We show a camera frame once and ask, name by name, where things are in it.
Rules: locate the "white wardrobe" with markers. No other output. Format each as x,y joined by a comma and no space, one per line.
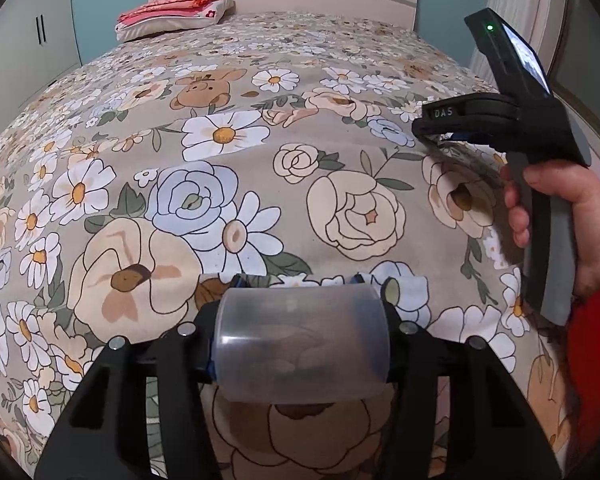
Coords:
25,65

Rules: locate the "floral bedsheet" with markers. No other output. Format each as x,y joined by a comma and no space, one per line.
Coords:
230,185

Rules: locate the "light striped curtain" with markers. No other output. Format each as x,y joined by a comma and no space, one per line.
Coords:
565,20

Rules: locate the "person's right forearm red sleeve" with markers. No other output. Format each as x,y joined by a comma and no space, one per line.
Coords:
597,360

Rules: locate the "white floral pillow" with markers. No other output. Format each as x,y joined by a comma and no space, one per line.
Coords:
190,22

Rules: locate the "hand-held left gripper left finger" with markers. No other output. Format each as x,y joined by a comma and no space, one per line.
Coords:
206,327

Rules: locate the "clear plastic cup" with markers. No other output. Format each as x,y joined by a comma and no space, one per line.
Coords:
300,340

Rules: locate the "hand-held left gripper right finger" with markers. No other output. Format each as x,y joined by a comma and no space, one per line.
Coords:
394,312

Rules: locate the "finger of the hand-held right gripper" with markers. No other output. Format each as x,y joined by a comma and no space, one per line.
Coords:
460,115

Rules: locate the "person's right hand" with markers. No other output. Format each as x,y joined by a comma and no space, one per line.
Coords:
587,220

